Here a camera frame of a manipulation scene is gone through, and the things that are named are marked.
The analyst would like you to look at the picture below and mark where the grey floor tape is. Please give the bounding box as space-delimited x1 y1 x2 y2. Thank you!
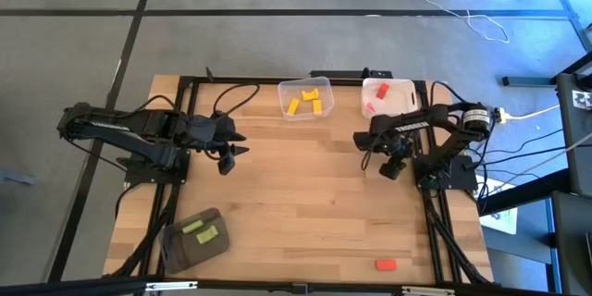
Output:
0 167 37 188

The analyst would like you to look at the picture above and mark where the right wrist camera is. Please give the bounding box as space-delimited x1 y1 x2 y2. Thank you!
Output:
378 154 411 181

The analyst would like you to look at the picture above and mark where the white floor cable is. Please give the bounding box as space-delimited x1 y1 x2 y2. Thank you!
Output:
380 0 511 44

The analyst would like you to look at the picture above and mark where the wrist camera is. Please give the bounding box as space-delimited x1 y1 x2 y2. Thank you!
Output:
216 151 238 177
378 154 411 181

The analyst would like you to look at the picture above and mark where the white plastic bin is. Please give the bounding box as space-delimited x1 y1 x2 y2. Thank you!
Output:
360 77 420 119

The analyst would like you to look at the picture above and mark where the white paper sheet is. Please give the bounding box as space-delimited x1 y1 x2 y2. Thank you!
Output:
479 179 519 237

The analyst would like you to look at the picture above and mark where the green block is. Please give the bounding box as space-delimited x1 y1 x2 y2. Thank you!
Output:
181 218 205 235
195 225 220 246

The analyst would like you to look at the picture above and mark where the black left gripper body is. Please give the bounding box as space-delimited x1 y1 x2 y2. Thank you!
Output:
181 111 237 154

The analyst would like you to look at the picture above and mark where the black side table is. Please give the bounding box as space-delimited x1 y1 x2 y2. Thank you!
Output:
552 71 592 296

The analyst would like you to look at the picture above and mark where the white fiducial tag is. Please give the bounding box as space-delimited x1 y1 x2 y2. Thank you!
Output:
572 89 592 112

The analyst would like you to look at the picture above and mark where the grey translucent plastic bin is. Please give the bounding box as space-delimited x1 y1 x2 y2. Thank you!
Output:
158 206 231 276

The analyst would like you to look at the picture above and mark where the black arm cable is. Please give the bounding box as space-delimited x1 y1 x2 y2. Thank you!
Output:
211 81 261 121

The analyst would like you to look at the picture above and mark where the black floor beam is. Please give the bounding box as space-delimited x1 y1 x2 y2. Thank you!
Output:
501 50 592 88

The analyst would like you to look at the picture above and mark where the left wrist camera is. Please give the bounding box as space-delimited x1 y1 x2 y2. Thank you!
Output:
216 151 238 177

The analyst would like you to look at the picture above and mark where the black braided cable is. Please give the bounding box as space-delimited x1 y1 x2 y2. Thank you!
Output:
109 182 182 279
423 189 492 286

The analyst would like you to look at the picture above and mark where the clear plastic bin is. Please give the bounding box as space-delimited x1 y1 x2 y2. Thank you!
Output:
277 76 336 123

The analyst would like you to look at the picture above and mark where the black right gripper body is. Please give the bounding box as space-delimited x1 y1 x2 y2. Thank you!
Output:
366 132 413 156

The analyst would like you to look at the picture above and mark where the black power strip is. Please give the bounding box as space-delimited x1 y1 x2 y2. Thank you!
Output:
308 68 395 80

